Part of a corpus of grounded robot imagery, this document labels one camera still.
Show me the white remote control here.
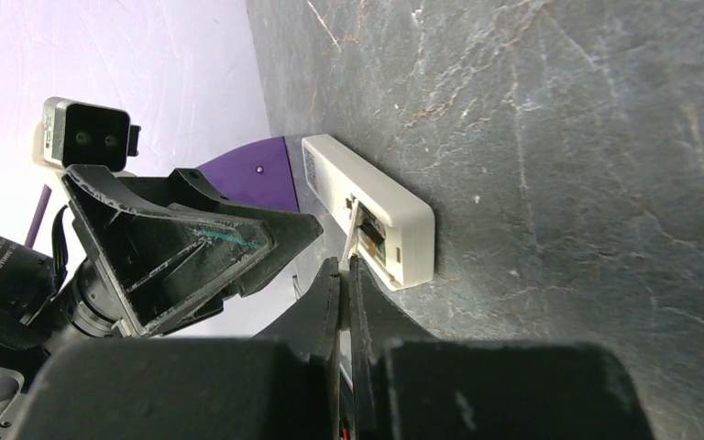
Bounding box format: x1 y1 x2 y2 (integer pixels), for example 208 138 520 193
302 134 436 291

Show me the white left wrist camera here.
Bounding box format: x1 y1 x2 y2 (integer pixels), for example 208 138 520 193
31 96 141 172

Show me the white battery cover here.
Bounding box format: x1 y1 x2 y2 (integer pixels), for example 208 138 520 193
339 199 362 273

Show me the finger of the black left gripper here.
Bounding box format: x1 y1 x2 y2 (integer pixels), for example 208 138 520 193
167 169 323 298
61 165 274 337

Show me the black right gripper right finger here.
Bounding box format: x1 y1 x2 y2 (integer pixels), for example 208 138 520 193
347 258 654 439

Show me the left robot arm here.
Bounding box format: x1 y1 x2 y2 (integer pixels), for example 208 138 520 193
0 165 323 439

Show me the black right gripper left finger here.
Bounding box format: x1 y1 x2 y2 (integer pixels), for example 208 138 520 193
12 258 341 439

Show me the purple holder block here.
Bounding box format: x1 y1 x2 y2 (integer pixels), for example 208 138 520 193
198 137 300 212

